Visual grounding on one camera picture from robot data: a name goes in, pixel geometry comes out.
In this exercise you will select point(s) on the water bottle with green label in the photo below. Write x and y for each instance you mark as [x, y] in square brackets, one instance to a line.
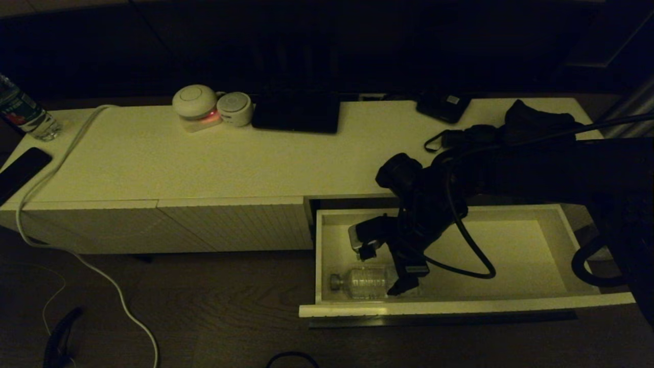
[20, 110]

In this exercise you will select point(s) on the white dome shaped device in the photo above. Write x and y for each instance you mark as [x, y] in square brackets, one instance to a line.
[194, 102]

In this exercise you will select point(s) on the large black box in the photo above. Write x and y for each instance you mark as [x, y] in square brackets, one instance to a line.
[296, 115]

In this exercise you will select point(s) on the white power strip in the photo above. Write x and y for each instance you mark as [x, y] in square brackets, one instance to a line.
[372, 96]

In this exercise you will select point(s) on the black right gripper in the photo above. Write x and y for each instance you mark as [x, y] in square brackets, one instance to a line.
[409, 232]

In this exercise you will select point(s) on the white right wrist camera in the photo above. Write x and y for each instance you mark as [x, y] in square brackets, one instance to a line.
[365, 232]

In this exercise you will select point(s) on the small white round speaker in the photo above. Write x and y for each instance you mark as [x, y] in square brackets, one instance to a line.
[234, 109]

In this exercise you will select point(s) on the clear water bottle grey cap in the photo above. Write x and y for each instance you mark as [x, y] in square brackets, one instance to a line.
[363, 281]

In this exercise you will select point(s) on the black smartphone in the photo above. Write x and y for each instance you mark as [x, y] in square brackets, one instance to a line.
[20, 171]

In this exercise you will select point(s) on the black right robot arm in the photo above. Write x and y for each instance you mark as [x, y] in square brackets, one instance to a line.
[562, 174]

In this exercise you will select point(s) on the white flat charging base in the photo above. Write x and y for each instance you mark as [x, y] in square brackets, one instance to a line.
[201, 125]

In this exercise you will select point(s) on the white low cabinet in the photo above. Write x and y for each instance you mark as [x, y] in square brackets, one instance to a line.
[204, 163]

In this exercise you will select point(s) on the small black set-top box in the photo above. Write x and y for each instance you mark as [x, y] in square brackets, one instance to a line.
[443, 107]

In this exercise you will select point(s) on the black umbrella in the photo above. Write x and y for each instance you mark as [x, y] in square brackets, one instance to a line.
[531, 122]

